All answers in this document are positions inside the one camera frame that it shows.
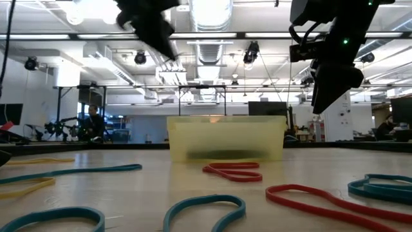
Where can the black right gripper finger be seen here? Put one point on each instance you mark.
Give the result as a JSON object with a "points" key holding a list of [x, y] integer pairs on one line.
{"points": [[326, 98]]}

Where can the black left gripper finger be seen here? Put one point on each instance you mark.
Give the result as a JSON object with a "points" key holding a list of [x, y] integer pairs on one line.
{"points": [[162, 42]]}

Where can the red rubber band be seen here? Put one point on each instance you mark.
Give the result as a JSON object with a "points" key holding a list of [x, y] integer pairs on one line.
{"points": [[231, 166], [289, 187]]}

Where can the blue rubber band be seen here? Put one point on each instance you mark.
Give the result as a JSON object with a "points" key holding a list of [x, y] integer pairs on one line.
{"points": [[106, 168], [206, 199], [386, 193], [64, 211]]}

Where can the black wide rubber band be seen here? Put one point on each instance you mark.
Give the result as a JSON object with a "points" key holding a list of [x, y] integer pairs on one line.
{"points": [[225, 154]]}

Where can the yellow rubber band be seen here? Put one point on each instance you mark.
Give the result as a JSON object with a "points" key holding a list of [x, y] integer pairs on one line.
{"points": [[42, 182], [42, 160]]}

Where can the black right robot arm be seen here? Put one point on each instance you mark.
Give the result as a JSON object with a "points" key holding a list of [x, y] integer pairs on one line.
{"points": [[354, 25]]}

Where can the yellow translucent plastic bin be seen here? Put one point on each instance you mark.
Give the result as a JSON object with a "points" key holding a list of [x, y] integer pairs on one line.
{"points": [[225, 135]]}

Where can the white pillar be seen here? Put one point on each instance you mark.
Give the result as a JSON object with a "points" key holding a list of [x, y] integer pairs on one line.
{"points": [[338, 129]]}

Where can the black monitor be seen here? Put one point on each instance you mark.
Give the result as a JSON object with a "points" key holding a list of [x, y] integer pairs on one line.
{"points": [[11, 114], [267, 109], [402, 111]]}

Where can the person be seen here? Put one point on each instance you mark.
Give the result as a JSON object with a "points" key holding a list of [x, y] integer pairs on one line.
{"points": [[384, 130], [93, 125]]}

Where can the black hanging camera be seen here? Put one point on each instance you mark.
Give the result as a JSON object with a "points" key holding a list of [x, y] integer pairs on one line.
{"points": [[305, 80], [140, 58], [367, 58], [31, 63], [251, 51]]}

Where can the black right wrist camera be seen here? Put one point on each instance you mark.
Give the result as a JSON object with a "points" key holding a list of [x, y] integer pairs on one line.
{"points": [[305, 53]]}

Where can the silver round ventilation duct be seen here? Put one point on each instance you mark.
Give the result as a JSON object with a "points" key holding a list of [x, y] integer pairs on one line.
{"points": [[210, 32]]}

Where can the black background station frame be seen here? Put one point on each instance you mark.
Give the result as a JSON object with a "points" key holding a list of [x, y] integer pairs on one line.
{"points": [[179, 103], [58, 109]]}

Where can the white rectangular ventilation duct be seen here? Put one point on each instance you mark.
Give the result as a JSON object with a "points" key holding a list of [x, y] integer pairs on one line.
{"points": [[96, 54]]}

